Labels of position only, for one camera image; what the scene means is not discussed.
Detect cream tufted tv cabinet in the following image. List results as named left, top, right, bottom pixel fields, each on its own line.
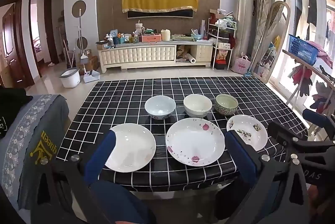
left=97, top=40, right=214, bottom=73

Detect blue plastic basket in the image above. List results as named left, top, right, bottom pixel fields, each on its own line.
left=288, top=34, right=318, bottom=65

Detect cardboard boxes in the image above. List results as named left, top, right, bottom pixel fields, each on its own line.
left=84, top=55, right=99, bottom=71

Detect plain white plate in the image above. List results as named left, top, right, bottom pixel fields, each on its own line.
left=105, top=123, right=157, bottom=173

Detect oval standing mirror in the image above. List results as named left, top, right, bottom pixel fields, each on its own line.
left=255, top=1, right=291, bottom=83

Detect hanging clothes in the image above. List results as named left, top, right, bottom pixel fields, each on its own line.
left=288, top=64, right=335, bottom=115

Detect large pink floral plate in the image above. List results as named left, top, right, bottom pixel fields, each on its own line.
left=166, top=117, right=225, bottom=167

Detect pink bag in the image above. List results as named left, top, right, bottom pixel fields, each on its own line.
left=235, top=53, right=252, bottom=74

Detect black garment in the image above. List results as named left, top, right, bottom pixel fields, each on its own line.
left=0, top=87, right=33, bottom=139

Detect white flat mop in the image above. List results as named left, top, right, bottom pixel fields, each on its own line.
left=77, top=8, right=89, bottom=75

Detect wooden rack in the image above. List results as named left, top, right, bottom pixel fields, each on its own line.
left=282, top=49, right=335, bottom=109

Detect cream white bowl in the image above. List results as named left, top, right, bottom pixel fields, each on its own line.
left=183, top=94, right=213, bottom=118

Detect green patterned bowl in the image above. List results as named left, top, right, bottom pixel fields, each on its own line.
left=215, top=94, right=239, bottom=116

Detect person's left leg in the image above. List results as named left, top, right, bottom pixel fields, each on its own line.
left=91, top=181, right=157, bottom=224

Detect tall standing air conditioner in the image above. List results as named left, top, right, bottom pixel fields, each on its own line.
left=234, top=0, right=255, bottom=70

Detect black white-grid tablecloth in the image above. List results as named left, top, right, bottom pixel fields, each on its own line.
left=56, top=76, right=309, bottom=192

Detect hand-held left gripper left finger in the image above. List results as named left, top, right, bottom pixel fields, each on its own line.
left=31, top=131, right=118, bottom=224

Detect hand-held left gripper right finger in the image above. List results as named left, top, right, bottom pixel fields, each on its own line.
left=224, top=131, right=312, bottom=224

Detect glass sliding door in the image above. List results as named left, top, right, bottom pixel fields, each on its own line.
left=269, top=0, right=335, bottom=99

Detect brown wooden door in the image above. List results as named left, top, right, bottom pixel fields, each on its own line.
left=0, top=0, right=34, bottom=88

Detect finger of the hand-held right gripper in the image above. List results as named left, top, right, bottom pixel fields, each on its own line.
left=267, top=121, right=335, bottom=148
left=302, top=108, right=335, bottom=134

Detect pink box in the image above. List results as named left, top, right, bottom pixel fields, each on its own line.
left=142, top=34, right=162, bottom=43

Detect white grey mop bucket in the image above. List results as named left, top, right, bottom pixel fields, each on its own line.
left=59, top=68, right=80, bottom=88

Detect small green floral plate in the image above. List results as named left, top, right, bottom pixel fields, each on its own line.
left=226, top=114, right=268, bottom=152

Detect blue and white bowl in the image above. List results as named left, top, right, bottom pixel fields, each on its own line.
left=144, top=95, right=176, bottom=120

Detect pile of pink clothes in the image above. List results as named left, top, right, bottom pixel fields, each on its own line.
left=309, top=41, right=335, bottom=69

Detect white metal shelf rack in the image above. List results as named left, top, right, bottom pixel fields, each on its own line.
left=208, top=16, right=237, bottom=70

